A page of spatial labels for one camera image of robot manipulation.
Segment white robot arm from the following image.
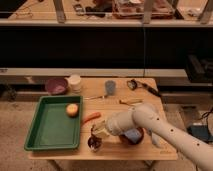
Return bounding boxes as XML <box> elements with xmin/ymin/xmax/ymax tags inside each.
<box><xmin>92</xmin><ymin>103</ymin><xmax>213</xmax><ymax>171</ymax></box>

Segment small metal cup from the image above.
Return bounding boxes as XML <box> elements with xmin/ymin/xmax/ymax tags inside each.
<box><xmin>87</xmin><ymin>135</ymin><xmax>103</xmax><ymax>153</ymax></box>

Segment white paper cup stack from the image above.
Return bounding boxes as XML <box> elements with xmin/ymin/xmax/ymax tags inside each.
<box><xmin>68</xmin><ymin>74</ymin><xmax>82</xmax><ymax>92</ymax></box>

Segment orange carrot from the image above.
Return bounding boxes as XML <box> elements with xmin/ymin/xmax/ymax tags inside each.
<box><xmin>81</xmin><ymin>112</ymin><xmax>101</xmax><ymax>125</ymax></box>

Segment dark brown bowl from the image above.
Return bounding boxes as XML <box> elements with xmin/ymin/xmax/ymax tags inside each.
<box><xmin>119</xmin><ymin>128</ymin><xmax>144</xmax><ymax>145</ymax></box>

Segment wooden folding table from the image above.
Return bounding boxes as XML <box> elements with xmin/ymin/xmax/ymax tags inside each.
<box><xmin>29</xmin><ymin>78</ymin><xmax>178</xmax><ymax>163</ymax></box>

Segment metal fork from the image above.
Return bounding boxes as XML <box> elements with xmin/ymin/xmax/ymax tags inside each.
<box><xmin>83</xmin><ymin>95</ymin><xmax>107</xmax><ymax>100</ymax></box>

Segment blue sponge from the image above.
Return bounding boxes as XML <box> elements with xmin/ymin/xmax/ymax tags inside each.
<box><xmin>124</xmin><ymin>129</ymin><xmax>142</xmax><ymax>144</ymax></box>

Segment yellow apple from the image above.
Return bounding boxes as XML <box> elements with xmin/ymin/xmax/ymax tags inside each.
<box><xmin>66</xmin><ymin>104</ymin><xmax>79</xmax><ymax>117</ymax></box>

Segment yellow wooden utensil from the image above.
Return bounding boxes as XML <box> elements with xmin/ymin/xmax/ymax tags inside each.
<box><xmin>119</xmin><ymin>99</ymin><xmax>143</xmax><ymax>106</ymax></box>

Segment green plastic tray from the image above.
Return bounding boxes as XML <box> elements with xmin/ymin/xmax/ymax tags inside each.
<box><xmin>24</xmin><ymin>96</ymin><xmax>83</xmax><ymax>151</ymax></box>

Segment grey blue cloth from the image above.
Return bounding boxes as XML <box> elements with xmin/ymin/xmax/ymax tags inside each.
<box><xmin>147</xmin><ymin>130</ymin><xmax>161</xmax><ymax>148</ymax></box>

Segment purple bowl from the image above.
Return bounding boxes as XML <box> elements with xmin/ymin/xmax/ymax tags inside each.
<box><xmin>45</xmin><ymin>78</ymin><xmax>68</xmax><ymax>95</ymax></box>

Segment black box on shelf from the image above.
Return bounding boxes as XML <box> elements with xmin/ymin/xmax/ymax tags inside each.
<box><xmin>185</xmin><ymin>55</ymin><xmax>213</xmax><ymax>83</ymax></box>

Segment black handled round tool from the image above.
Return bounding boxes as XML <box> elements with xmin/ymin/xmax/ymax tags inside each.
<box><xmin>127</xmin><ymin>79</ymin><xmax>161</xmax><ymax>97</ymax></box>

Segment black cables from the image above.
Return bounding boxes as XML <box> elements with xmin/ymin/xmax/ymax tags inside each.
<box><xmin>198</xmin><ymin>106</ymin><xmax>213</xmax><ymax>128</ymax></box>

